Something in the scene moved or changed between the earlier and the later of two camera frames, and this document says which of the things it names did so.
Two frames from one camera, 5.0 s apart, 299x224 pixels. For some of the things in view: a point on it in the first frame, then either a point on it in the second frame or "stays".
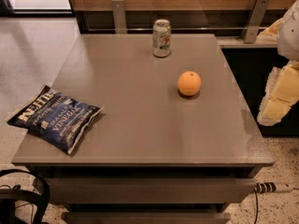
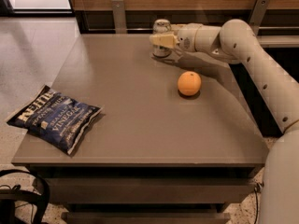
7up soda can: (162, 37) stays
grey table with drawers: (176, 140) stays
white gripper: (290, 35) → (186, 39)
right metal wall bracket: (255, 20) stays
